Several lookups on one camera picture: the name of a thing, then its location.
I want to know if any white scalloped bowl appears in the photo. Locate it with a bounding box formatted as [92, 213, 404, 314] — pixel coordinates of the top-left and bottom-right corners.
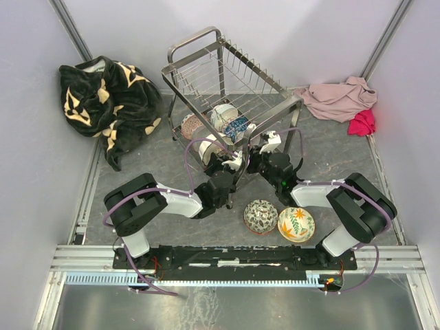
[192, 133, 220, 165]

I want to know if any black leaf patterned bowl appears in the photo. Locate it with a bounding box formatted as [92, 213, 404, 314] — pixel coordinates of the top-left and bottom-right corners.
[243, 199, 278, 235]

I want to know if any blue triangle patterned bowl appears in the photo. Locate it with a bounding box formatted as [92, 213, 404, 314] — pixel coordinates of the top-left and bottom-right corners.
[223, 116, 250, 142]

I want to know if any plain white bowl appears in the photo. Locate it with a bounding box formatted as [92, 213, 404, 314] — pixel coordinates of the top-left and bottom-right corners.
[210, 104, 238, 131]

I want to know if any stainless steel dish rack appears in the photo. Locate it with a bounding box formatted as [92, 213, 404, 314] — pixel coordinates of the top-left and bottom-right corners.
[162, 26, 303, 187]

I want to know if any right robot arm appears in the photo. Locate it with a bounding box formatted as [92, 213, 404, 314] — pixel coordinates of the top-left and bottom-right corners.
[247, 146, 397, 269]

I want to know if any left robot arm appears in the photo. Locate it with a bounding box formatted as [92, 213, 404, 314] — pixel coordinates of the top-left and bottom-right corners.
[103, 153, 242, 268]

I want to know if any yellow floral bowl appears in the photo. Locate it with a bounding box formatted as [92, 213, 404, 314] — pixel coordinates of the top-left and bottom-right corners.
[278, 207, 316, 243]

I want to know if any dusty pink cloth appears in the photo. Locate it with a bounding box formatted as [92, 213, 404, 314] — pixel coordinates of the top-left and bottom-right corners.
[293, 76, 377, 123]

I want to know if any magenta cloth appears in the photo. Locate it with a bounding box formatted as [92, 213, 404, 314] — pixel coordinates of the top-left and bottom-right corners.
[347, 109, 376, 137]

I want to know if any black and cream blanket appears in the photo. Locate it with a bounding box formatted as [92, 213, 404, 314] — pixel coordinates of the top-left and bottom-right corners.
[59, 56, 164, 172]

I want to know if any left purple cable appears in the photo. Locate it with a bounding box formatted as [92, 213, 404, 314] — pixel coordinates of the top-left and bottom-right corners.
[102, 134, 241, 297]

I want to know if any purple cable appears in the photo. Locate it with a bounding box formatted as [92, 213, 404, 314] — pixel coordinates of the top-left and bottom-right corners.
[274, 126, 393, 296]
[102, 134, 241, 297]

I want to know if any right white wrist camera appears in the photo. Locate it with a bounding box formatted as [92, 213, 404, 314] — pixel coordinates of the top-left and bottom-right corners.
[259, 131, 281, 154]

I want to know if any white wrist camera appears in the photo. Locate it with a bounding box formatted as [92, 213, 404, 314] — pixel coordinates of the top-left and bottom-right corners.
[221, 153, 243, 171]
[259, 131, 281, 154]

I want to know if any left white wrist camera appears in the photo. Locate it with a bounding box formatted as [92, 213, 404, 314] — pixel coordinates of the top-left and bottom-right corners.
[221, 153, 243, 171]

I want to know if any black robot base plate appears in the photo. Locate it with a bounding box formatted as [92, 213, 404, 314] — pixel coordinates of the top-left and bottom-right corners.
[113, 245, 358, 281]

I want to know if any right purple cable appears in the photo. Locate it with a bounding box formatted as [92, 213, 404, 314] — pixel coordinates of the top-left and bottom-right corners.
[274, 126, 393, 296]

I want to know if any light blue cable duct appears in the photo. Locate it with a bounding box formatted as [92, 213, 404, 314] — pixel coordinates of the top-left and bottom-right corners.
[64, 272, 326, 288]

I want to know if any aluminium frame rail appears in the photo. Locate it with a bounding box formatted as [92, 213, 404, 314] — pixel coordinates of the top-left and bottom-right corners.
[32, 223, 440, 330]

